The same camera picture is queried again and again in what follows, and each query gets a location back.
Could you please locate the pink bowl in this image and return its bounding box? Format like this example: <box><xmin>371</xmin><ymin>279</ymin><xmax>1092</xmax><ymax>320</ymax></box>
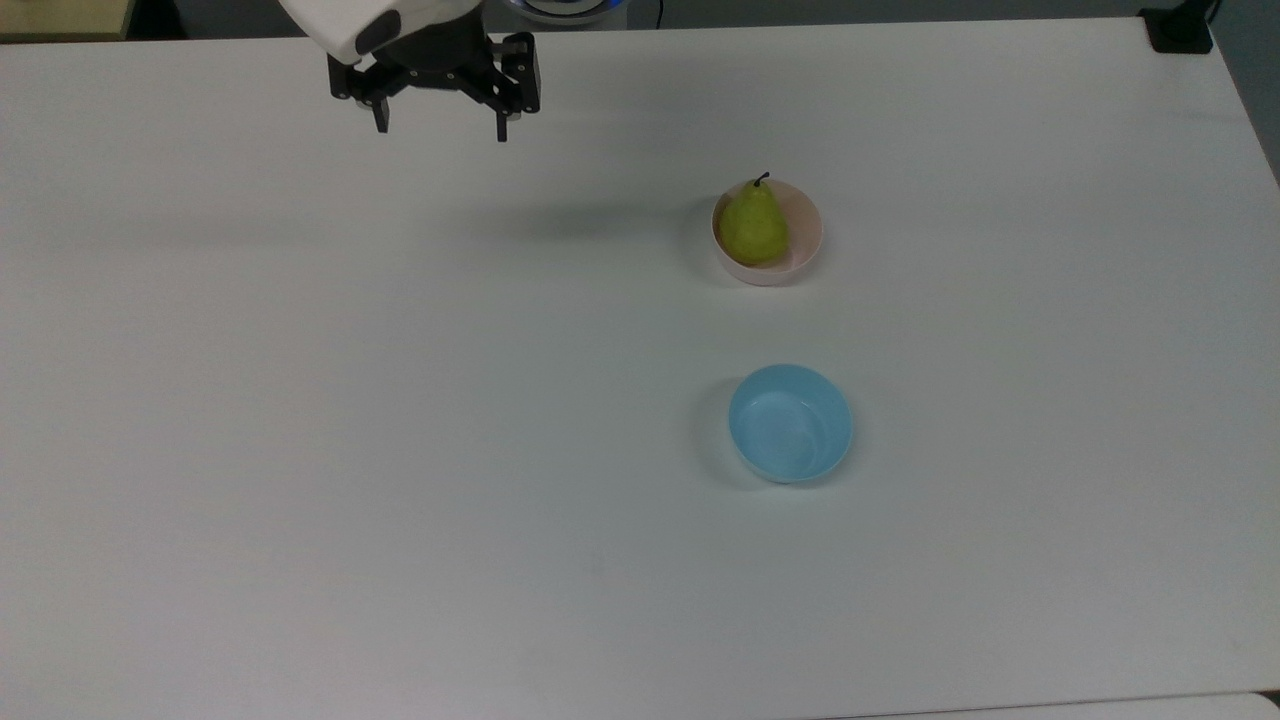
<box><xmin>711</xmin><ymin>179</ymin><xmax>824</xmax><ymax>288</ymax></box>

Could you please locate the black table clamp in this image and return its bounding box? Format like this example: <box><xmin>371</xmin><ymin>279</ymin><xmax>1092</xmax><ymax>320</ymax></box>
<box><xmin>1138</xmin><ymin>0</ymin><xmax>1219</xmax><ymax>55</ymax></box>

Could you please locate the light blue bowl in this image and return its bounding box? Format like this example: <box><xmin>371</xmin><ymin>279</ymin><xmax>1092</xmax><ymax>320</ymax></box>
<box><xmin>728</xmin><ymin>363</ymin><xmax>854</xmax><ymax>485</ymax></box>

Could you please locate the white robot base blue ring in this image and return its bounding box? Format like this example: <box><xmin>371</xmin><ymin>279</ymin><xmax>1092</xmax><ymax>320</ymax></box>
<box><xmin>503</xmin><ymin>0</ymin><xmax>629</xmax><ymax>27</ymax></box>

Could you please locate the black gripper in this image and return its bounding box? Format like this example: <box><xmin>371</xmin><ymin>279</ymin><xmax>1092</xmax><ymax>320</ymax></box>
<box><xmin>327</xmin><ymin>8</ymin><xmax>543</xmax><ymax>143</ymax></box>

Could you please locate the wooden cabinet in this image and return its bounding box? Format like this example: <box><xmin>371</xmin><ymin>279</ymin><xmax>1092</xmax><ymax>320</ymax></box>
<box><xmin>0</xmin><ymin>0</ymin><xmax>137</xmax><ymax>43</ymax></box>

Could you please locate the green pear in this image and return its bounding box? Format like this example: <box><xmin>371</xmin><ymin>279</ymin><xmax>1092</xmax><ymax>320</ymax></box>
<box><xmin>719</xmin><ymin>172</ymin><xmax>790</xmax><ymax>267</ymax></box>

